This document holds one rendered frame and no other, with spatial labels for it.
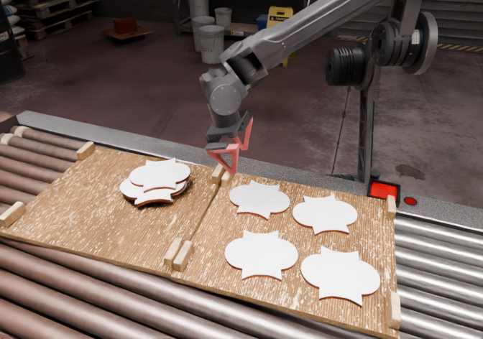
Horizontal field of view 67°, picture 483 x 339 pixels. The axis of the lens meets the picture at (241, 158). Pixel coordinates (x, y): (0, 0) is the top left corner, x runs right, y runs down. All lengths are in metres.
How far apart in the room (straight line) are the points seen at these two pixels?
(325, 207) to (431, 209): 0.27
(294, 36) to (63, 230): 0.62
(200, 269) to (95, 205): 0.32
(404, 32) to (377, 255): 0.76
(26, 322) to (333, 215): 0.63
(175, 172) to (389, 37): 0.80
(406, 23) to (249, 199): 0.76
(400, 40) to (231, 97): 0.77
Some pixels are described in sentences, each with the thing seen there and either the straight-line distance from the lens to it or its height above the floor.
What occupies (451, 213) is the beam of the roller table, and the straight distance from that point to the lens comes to 1.01.
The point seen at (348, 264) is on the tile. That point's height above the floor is 0.94.
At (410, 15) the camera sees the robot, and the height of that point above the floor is 1.24.
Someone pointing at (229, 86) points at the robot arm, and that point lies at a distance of 0.65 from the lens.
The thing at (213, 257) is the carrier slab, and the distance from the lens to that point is 0.76.
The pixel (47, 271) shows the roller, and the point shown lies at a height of 0.92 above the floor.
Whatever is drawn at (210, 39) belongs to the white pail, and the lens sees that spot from 4.31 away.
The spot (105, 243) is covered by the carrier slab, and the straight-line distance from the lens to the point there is 0.83.
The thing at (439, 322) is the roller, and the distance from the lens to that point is 0.78.
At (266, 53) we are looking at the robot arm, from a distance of 0.71.
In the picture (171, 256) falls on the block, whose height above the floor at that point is 0.96.
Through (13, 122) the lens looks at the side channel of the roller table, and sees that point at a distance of 1.42.
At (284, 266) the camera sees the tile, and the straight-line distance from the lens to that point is 0.74.
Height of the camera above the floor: 1.52
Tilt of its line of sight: 35 degrees down
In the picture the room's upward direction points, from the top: straight up
